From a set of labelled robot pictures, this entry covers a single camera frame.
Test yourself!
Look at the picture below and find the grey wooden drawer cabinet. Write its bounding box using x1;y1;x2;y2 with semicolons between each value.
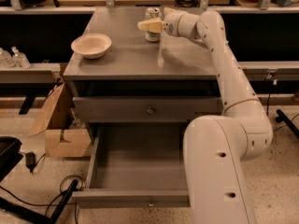
63;7;230;135

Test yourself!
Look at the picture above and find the closed grey top drawer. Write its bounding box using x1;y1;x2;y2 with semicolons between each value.
73;97;222;123

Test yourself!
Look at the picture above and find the grey metal shelf rail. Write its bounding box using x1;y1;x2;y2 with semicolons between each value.
239;61;299;81
0;63;63;84

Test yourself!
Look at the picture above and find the white paper bowl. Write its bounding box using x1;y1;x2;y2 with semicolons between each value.
71;34;112;59

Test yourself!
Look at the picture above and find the white green 7up can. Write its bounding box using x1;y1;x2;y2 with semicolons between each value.
145;7;162;42

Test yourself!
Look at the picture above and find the clear sanitizer bottle right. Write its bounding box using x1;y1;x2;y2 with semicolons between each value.
11;47;31;69

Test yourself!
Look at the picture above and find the open grey middle drawer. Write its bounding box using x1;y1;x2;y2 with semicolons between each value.
73;124;190;208

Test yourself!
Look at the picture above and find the black cable on floor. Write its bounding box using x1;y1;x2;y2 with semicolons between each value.
265;72;299;133
0;175;86;224

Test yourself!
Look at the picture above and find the black cable on floor left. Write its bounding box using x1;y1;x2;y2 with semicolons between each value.
0;175;86;224

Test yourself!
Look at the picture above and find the clear sanitizer bottle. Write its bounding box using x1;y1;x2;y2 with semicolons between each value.
0;48;15;67
11;47;31;69

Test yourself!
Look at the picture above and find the clear sanitizer bottle left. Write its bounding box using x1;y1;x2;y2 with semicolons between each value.
0;48;15;67

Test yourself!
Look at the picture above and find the grey metal shelf rail right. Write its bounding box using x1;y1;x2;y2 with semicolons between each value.
239;61;299;81

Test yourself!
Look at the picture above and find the black chair base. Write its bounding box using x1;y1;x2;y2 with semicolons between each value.
0;135;79;224

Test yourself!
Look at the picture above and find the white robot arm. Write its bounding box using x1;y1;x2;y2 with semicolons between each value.
137;7;273;224

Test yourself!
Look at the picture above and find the black cable on floor right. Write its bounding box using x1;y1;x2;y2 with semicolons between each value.
265;72;299;133

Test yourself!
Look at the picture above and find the black power adapter left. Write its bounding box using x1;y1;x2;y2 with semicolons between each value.
25;152;36;172

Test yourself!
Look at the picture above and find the grey metal shelf rail left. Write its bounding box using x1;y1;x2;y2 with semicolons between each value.
0;63;63;84

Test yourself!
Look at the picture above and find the black stand leg right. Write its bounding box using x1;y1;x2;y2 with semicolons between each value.
275;109;299;138

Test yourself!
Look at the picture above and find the open cardboard box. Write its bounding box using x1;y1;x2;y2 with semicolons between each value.
28;83;92;158

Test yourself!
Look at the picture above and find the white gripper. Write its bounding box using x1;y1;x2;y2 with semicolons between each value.
137;7;200;40

